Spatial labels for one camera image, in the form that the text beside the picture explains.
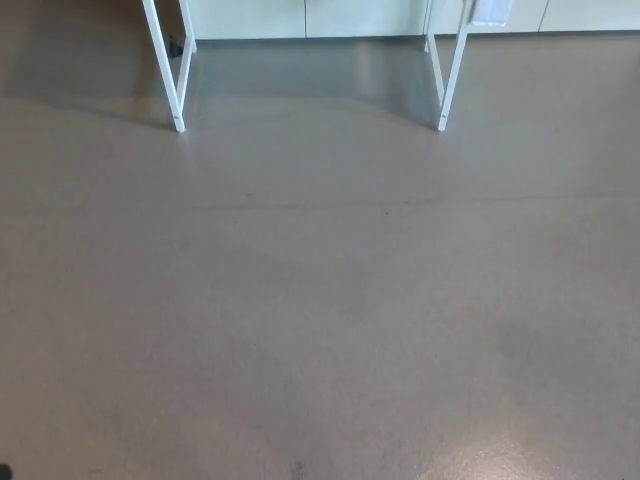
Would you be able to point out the white table leg frame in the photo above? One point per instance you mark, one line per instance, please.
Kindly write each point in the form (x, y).
(169, 85)
(442, 120)

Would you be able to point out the small black floor object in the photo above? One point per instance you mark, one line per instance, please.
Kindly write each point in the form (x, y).
(176, 47)

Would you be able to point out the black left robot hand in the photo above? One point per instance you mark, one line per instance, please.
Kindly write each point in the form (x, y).
(4, 473)

